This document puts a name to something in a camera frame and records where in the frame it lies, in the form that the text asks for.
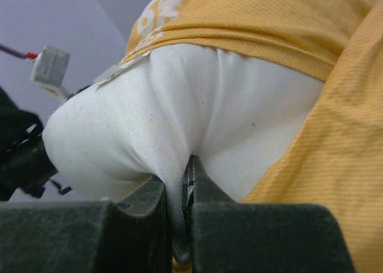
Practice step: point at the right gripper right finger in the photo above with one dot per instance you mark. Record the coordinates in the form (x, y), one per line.
(228, 236)

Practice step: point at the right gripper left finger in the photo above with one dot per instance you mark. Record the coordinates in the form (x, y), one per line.
(95, 236)

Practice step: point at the white care label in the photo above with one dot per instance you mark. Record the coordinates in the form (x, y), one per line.
(114, 71)

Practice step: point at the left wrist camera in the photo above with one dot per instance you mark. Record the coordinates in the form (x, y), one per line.
(49, 69)

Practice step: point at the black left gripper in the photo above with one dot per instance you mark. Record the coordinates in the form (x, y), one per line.
(24, 161)

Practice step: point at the white pillow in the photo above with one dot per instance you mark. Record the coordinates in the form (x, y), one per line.
(238, 114)

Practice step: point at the blue and yellow Mickey pillowcase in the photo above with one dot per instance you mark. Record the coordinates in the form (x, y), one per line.
(336, 159)

